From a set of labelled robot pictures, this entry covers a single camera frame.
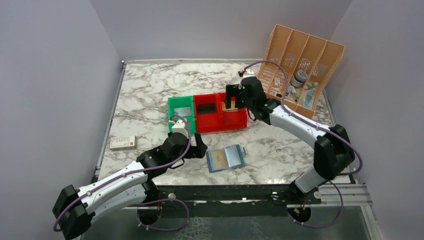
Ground green tipped tube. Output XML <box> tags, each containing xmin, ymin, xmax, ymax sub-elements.
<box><xmin>304</xmin><ymin>82</ymin><xmax>319</xmax><ymax>90</ymax></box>

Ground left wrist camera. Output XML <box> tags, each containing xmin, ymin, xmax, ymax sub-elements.
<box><xmin>171</xmin><ymin>120</ymin><xmax>190</xmax><ymax>139</ymax></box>

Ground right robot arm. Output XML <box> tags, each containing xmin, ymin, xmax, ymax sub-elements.
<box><xmin>224</xmin><ymin>76</ymin><xmax>355</xmax><ymax>204</ymax></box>

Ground round grey jar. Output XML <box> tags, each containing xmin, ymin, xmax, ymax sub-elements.
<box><xmin>290</xmin><ymin>70</ymin><xmax>308</xmax><ymax>88</ymax></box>

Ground small white red box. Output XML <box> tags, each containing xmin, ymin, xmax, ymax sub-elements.
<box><xmin>109</xmin><ymin>135</ymin><xmax>137</xmax><ymax>151</ymax></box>

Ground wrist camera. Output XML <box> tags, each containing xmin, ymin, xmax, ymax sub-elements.
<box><xmin>237</xmin><ymin>68</ymin><xmax>257</xmax><ymax>79</ymax></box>
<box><xmin>171</xmin><ymin>120</ymin><xmax>190</xmax><ymax>139</ymax></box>

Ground silver card in bin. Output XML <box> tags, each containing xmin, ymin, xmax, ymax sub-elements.
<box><xmin>173</xmin><ymin>106</ymin><xmax>192</xmax><ymax>117</ymax></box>

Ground right red plastic bin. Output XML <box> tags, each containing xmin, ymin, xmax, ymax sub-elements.
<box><xmin>217</xmin><ymin>92</ymin><xmax>248</xmax><ymax>131</ymax></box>

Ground light blue packet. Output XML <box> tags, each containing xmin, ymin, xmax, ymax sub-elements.
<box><xmin>299</xmin><ymin>90</ymin><xmax>315</xmax><ymax>110</ymax></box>

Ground green plastic bin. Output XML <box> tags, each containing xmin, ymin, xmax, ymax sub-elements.
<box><xmin>167</xmin><ymin>95</ymin><xmax>196</xmax><ymax>134</ymax></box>

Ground middle red plastic bin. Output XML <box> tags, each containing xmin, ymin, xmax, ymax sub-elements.
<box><xmin>193</xmin><ymin>93</ymin><xmax>219</xmax><ymax>133</ymax></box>

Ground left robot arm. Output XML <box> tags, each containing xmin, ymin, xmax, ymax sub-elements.
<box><xmin>52</xmin><ymin>132</ymin><xmax>208</xmax><ymax>240</ymax></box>

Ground blue leather card holder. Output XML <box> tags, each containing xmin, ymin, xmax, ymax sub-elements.
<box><xmin>205</xmin><ymin>144</ymin><xmax>247</xmax><ymax>173</ymax></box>

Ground black card in bin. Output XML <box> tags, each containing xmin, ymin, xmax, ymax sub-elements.
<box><xmin>196</xmin><ymin>103</ymin><xmax>216</xmax><ymax>115</ymax></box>

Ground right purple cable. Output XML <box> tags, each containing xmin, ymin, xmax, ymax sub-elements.
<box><xmin>238</xmin><ymin>60</ymin><xmax>364</xmax><ymax>176</ymax></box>

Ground small items in organizer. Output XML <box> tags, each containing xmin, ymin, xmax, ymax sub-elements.
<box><xmin>268</xmin><ymin>77</ymin><xmax>296</xmax><ymax>102</ymax></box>

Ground peach desk organizer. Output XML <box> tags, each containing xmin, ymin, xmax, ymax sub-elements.
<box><xmin>257</xmin><ymin>24</ymin><xmax>345</xmax><ymax>119</ymax></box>

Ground red plastic bin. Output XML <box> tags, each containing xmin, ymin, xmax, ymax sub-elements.
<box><xmin>217</xmin><ymin>92</ymin><xmax>248</xmax><ymax>131</ymax></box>
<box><xmin>193</xmin><ymin>93</ymin><xmax>219</xmax><ymax>133</ymax></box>

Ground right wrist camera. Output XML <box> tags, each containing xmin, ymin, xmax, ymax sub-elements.
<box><xmin>237</xmin><ymin>68</ymin><xmax>257</xmax><ymax>79</ymax></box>

